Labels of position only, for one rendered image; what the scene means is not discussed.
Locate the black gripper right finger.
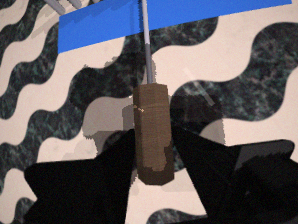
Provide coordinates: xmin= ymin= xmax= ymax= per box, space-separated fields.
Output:
xmin=171 ymin=125 xmax=295 ymax=217

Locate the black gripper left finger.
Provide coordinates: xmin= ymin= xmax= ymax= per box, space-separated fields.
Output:
xmin=23 ymin=129 xmax=135 ymax=224

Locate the dark grey long rod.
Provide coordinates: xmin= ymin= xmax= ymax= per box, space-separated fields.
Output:
xmin=68 ymin=0 xmax=82 ymax=10
xmin=43 ymin=0 xmax=66 ymax=16

